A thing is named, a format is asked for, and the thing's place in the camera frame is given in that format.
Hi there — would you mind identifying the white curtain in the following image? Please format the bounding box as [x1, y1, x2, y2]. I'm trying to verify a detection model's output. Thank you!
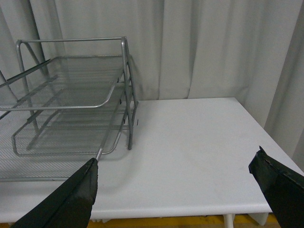
[0, 0, 304, 168]

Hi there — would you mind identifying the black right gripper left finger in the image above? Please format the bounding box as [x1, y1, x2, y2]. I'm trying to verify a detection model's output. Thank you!
[13, 158, 98, 228]

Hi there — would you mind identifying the silver mesh tray rack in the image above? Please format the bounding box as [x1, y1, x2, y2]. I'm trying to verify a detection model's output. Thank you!
[0, 37, 138, 182]

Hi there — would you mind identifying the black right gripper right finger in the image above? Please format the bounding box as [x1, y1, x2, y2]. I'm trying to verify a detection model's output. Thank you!
[248, 147, 304, 228]

